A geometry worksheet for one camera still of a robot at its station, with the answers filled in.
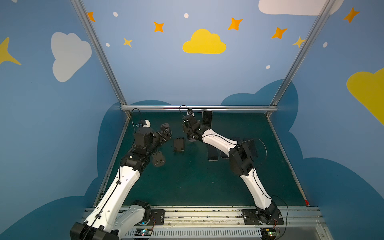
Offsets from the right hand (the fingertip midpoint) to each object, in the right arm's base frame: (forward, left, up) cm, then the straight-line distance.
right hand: (190, 121), depth 99 cm
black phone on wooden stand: (+8, -12, -5) cm, 15 cm away
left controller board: (-61, +19, -13) cm, 65 cm away
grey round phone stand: (-25, +18, -7) cm, 32 cm away
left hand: (-20, +10, +15) cm, 27 cm away
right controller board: (-58, -42, -14) cm, 73 cm away
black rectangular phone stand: (-13, +7, -10) cm, 18 cm away
